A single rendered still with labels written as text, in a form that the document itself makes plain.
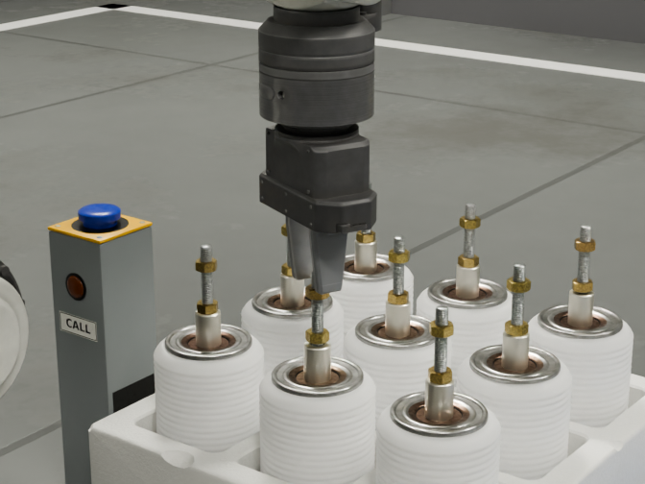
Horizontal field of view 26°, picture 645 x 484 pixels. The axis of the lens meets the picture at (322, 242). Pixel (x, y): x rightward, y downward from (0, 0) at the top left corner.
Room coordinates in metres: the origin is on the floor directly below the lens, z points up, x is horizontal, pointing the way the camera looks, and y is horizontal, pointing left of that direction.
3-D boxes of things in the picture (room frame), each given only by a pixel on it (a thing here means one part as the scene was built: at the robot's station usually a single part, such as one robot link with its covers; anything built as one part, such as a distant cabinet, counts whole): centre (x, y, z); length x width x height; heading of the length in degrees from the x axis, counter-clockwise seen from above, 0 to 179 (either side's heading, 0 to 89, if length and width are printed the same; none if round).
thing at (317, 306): (1.05, 0.00, 0.31); 0.01 x 0.01 x 0.08
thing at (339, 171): (1.05, 0.00, 0.45); 0.13 x 0.10 x 0.12; 30
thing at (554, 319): (1.17, -0.23, 0.25); 0.08 x 0.08 x 0.01
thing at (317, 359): (1.05, 0.00, 0.26); 0.02 x 0.02 x 0.03
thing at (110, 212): (1.26, 0.21, 0.32); 0.04 x 0.04 x 0.02
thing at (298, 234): (1.07, 0.02, 0.36); 0.03 x 0.02 x 0.06; 120
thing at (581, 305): (1.17, -0.23, 0.26); 0.02 x 0.02 x 0.03
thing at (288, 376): (1.05, 0.00, 0.25); 0.08 x 0.08 x 0.01
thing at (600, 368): (1.17, -0.23, 0.16); 0.10 x 0.10 x 0.18
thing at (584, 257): (1.17, -0.23, 0.30); 0.01 x 0.01 x 0.08
